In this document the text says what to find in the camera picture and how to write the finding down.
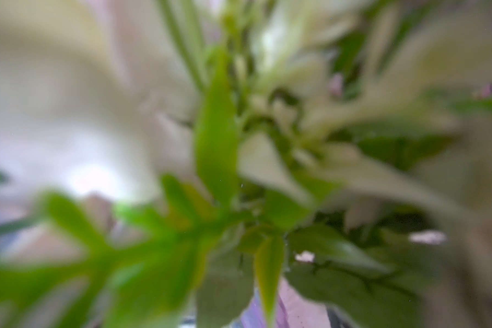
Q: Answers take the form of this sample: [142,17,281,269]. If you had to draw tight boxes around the purple glass vase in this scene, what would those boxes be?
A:
[175,278,353,328]

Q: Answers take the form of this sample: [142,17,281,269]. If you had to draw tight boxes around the small pink flower sprigs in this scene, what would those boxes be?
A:
[0,1,492,327]

